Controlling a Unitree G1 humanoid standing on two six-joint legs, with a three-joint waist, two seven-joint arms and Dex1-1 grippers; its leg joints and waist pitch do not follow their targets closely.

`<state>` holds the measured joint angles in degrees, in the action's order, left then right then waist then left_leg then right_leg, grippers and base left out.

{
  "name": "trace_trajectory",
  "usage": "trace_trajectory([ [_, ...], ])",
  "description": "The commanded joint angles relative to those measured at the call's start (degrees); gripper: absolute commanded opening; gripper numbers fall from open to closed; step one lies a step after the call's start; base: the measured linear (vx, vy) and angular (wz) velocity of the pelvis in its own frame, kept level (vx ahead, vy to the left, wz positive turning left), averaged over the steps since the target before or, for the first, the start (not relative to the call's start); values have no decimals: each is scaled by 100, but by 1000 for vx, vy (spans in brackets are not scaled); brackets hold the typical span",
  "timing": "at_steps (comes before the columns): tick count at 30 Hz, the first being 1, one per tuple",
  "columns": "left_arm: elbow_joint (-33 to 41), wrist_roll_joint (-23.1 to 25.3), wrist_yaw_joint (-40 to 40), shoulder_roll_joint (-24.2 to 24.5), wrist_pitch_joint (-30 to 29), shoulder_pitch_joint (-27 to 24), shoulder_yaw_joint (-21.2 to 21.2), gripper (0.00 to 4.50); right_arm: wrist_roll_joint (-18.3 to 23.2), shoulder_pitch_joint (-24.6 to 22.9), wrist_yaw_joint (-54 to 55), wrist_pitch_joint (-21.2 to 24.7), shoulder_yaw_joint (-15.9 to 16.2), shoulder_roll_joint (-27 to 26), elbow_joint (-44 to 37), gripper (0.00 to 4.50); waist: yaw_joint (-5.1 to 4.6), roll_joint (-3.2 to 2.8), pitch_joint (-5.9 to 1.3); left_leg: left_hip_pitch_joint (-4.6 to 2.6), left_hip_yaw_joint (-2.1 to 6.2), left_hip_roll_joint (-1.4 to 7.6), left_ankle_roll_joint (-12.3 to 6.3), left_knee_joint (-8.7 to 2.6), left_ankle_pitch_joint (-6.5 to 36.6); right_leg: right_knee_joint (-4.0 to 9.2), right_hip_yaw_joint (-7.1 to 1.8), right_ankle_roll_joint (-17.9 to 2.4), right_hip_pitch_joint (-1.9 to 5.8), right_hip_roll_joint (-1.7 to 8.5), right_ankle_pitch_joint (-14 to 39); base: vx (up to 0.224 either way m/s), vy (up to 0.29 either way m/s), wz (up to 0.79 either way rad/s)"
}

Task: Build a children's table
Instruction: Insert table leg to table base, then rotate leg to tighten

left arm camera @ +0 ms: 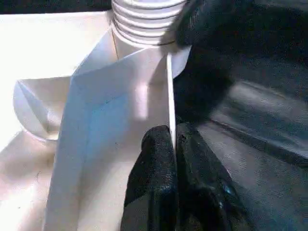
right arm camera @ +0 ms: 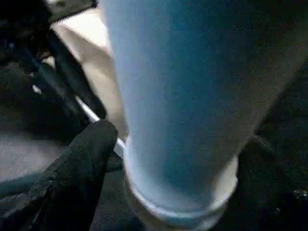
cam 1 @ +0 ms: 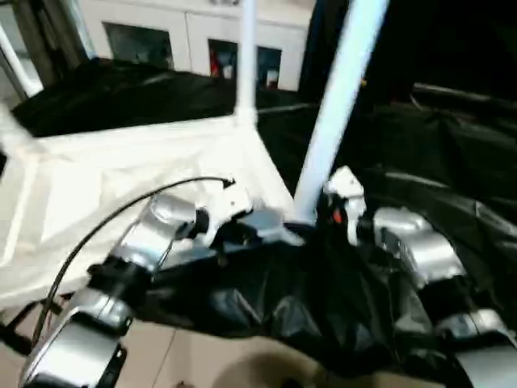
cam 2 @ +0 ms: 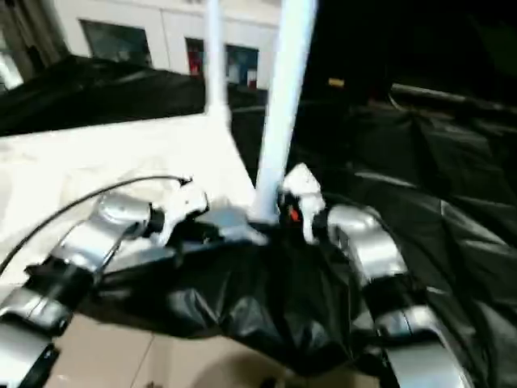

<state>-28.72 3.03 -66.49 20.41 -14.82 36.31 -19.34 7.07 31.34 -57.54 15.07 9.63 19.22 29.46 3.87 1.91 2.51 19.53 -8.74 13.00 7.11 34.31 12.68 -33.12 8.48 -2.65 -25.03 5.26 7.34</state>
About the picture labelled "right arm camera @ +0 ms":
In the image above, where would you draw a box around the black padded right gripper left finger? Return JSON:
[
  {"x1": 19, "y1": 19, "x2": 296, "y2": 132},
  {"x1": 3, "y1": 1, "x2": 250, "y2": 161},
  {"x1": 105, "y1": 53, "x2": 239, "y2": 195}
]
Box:
[{"x1": 0, "y1": 119, "x2": 119, "y2": 231}]

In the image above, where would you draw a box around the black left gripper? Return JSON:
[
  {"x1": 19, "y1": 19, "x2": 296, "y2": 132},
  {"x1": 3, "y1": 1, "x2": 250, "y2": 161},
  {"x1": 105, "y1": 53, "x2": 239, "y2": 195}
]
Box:
[{"x1": 0, "y1": 0, "x2": 108, "y2": 121}]

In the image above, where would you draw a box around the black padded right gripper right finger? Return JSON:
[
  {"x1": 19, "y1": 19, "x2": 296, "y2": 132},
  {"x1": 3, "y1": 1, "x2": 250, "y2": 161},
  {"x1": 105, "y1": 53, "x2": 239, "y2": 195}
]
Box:
[{"x1": 215, "y1": 134, "x2": 308, "y2": 231}]

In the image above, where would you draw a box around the white plastic table leg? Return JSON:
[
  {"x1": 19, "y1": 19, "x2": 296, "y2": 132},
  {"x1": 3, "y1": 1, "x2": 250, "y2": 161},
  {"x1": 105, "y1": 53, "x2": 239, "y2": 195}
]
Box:
[{"x1": 99, "y1": 0, "x2": 308, "y2": 231}]

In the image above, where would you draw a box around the black shiny mat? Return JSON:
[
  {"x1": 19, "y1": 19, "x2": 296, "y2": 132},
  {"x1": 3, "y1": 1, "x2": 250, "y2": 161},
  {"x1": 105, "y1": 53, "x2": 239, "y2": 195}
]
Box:
[{"x1": 0, "y1": 0, "x2": 308, "y2": 231}]

